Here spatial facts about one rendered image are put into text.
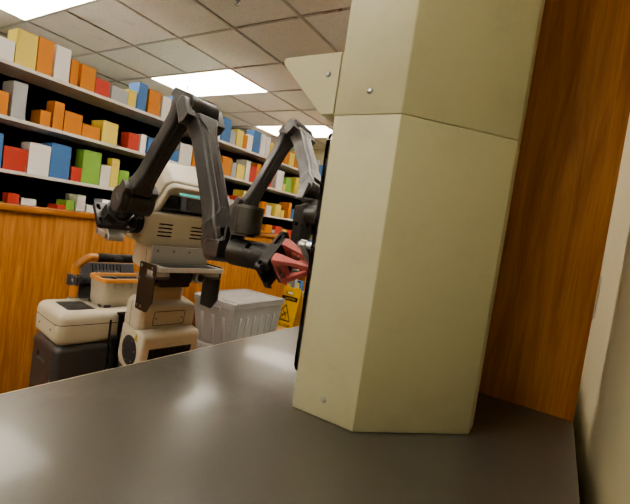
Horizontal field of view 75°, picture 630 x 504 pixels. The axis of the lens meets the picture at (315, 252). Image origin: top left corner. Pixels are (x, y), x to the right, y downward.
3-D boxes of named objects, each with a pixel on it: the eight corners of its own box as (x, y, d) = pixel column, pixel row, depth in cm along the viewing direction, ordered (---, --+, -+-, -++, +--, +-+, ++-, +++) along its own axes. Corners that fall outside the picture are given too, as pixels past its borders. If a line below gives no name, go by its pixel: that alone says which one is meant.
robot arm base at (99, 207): (130, 209, 137) (92, 204, 128) (141, 195, 132) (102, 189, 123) (134, 231, 134) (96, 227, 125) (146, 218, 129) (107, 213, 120)
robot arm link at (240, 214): (233, 257, 94) (201, 253, 88) (242, 208, 94) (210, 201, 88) (267, 265, 86) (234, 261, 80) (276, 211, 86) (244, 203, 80)
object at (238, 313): (281, 339, 326) (287, 298, 324) (228, 352, 274) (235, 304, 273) (242, 326, 348) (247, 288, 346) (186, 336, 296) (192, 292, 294)
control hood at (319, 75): (402, 160, 91) (409, 116, 91) (333, 114, 63) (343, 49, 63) (356, 159, 97) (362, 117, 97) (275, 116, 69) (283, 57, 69)
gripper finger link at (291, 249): (319, 242, 75) (278, 236, 80) (300, 269, 71) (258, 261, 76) (328, 268, 79) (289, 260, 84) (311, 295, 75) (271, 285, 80)
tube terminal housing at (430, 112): (485, 402, 81) (553, 6, 77) (447, 473, 53) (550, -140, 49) (370, 365, 94) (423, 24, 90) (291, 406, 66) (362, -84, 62)
